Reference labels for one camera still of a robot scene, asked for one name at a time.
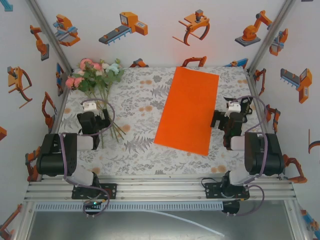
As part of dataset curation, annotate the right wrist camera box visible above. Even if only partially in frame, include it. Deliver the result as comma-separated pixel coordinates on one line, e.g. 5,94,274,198
226,101,241,117

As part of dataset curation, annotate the wide aluminium frame rail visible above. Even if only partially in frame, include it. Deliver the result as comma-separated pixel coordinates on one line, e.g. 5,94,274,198
23,174,297,203

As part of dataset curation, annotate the white slotted cable duct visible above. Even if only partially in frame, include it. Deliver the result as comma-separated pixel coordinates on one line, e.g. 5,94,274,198
33,201,224,212

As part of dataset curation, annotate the orange wrapping paper sheet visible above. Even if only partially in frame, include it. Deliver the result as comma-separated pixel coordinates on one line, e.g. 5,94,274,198
153,66,220,157

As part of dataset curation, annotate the aluminium side rail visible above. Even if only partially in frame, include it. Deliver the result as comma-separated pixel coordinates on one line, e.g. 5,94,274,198
246,68,285,181
41,68,75,181

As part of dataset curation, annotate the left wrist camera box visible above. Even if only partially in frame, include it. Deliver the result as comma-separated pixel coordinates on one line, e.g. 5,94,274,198
82,101,98,112

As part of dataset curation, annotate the thin white plastic strip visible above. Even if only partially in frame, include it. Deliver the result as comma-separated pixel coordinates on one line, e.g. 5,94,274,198
146,209,226,238

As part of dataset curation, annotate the aluminium frame post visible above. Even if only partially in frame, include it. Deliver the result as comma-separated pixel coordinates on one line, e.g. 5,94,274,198
24,0,75,75
246,0,300,75

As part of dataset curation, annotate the deep pink fake flower stem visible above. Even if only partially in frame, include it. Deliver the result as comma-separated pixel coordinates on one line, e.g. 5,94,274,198
65,76,127,136

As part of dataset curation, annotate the black circuit board green light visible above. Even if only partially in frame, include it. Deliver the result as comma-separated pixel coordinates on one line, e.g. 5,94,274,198
83,199,106,212

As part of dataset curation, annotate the blue fake flower stem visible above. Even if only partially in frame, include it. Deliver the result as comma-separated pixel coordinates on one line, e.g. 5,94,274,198
101,58,126,150

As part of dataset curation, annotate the black printed ribbon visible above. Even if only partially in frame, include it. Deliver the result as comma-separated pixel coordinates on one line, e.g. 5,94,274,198
223,95,253,124

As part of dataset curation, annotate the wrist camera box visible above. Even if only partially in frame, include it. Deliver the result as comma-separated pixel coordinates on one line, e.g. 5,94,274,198
82,101,98,112
226,101,241,117

